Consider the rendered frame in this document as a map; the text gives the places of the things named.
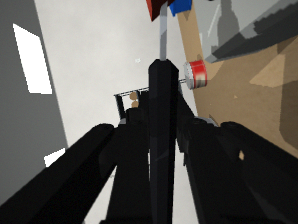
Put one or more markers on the red frying pan with black handle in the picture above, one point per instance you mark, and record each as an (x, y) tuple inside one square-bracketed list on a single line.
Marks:
[(163, 77)]

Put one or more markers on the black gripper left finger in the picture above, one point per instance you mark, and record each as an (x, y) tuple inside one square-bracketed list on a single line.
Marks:
[(65, 191)]

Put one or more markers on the blue plastic bin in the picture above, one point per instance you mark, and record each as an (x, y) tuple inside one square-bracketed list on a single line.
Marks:
[(180, 6)]

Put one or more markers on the white hot plate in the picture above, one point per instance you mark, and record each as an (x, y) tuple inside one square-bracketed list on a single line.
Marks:
[(235, 28)]

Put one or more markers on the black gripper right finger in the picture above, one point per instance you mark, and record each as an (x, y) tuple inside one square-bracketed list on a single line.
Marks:
[(220, 194)]

